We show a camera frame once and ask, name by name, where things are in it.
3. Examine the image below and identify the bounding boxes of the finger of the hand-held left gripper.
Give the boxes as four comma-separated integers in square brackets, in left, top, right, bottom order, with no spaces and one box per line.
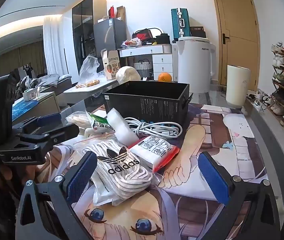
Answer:
[14,124,80,153]
[12,113,63,132]

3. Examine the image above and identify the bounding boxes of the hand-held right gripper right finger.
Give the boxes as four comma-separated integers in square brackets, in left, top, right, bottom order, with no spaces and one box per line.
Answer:
[197,151,281,240]

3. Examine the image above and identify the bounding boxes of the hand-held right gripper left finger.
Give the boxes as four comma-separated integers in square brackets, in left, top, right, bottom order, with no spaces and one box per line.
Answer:
[14,151,98,240]

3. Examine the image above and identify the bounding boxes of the green white snack packet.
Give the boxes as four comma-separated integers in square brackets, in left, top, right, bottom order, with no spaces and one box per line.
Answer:
[84,111,116,137]

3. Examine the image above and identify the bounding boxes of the bagged white shoelaces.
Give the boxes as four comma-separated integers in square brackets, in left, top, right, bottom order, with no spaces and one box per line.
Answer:
[73,137,165,207]

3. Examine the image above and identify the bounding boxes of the red white packet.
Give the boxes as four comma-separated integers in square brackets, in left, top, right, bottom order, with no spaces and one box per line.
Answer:
[128,134,180,173]

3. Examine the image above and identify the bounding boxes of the black cardboard box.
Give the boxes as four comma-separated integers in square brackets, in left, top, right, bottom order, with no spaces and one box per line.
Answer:
[102,81,194,130]

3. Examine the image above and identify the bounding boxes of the grey low cabinet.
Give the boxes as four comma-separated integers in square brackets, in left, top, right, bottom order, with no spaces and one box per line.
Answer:
[12,91,62,125]

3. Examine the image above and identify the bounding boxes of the blue packet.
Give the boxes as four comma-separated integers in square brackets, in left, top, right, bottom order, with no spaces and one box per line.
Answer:
[12,99,41,118]

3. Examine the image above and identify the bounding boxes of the small white box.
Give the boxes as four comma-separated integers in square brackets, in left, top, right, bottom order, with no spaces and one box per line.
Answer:
[22,86,41,100]

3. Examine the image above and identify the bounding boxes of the grey clothes pile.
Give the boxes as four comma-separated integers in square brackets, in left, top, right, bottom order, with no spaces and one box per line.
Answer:
[17,74,72,93]

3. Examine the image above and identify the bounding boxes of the white foam wrap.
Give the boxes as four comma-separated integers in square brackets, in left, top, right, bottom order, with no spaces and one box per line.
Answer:
[106,107,139,145]

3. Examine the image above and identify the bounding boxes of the plastic bag of small oranges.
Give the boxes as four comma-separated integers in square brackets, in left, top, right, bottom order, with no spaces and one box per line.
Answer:
[76,55,101,88]

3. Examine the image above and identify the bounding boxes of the white curtain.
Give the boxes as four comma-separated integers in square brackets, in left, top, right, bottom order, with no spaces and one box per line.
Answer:
[43,14,66,75]

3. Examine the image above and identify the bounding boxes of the cardboard fruit box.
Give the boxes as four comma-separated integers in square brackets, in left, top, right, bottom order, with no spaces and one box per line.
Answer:
[101,49,121,81]

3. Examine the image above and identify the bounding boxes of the wrapped pale cabbage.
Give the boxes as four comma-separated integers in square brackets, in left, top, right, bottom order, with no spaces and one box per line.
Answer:
[116,66,142,84]

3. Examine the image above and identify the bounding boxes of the pile of white shoes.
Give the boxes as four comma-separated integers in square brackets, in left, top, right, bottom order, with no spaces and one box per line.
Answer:
[245,89,273,112]

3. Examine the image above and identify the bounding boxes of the small cream cylindrical bin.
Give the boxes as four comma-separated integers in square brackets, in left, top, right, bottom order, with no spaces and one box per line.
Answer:
[225,64,252,107]

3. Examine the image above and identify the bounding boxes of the black glass cabinet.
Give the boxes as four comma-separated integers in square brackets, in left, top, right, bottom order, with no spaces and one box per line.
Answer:
[72,0,107,67]

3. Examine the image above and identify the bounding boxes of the woven basket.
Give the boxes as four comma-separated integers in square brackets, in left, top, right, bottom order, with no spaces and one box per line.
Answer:
[133,59,153,72]

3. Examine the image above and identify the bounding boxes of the grey fridge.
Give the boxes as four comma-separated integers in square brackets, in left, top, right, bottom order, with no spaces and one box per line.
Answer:
[93,18,127,58]

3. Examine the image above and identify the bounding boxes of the orange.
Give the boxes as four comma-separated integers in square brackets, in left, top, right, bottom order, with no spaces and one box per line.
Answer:
[157,72,173,82]

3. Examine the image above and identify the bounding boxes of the food bag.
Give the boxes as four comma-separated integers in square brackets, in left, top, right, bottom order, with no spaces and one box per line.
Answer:
[122,37,142,48]

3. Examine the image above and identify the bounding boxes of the large white cylindrical bin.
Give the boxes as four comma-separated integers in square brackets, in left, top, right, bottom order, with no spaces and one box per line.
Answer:
[172,36,217,100]

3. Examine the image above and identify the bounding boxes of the white dresser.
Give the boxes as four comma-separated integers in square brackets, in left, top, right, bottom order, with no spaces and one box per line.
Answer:
[118,44,173,80]

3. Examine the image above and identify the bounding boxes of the red black shoe box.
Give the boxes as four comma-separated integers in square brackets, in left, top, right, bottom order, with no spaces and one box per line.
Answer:
[133,31,149,43]

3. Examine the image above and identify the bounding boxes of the black bag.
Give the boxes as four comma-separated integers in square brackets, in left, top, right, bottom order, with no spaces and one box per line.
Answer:
[154,33,171,44]

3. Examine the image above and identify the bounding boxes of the white oval mirror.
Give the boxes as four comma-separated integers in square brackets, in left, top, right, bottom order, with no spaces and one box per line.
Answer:
[132,27,166,43]

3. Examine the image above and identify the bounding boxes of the black box stack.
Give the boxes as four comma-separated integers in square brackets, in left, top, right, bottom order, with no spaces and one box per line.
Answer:
[190,26,206,38]

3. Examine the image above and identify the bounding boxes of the wooden door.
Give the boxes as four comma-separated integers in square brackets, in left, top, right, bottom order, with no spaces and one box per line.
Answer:
[211,0,260,90]

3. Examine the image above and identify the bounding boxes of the teal suitcase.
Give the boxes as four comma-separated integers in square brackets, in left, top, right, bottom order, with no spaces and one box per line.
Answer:
[171,8,191,40]

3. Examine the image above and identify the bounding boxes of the white cable bundle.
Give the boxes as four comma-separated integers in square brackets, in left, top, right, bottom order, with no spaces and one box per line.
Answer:
[124,119,183,139]

